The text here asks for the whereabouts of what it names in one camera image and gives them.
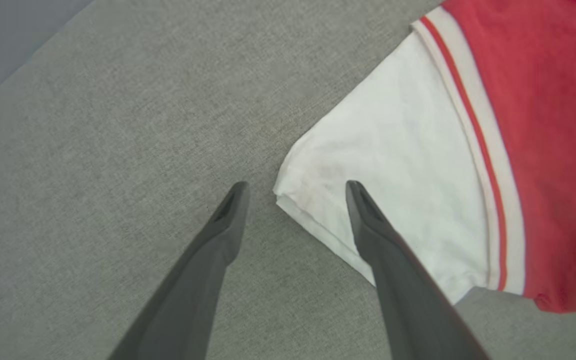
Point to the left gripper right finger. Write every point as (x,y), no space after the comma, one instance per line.
(408,300)

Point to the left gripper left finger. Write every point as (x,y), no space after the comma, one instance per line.
(203,280)

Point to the red and white t-shirt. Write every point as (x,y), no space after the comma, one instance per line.
(468,150)

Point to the grey fabric sofa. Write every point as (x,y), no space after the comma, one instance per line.
(118,150)

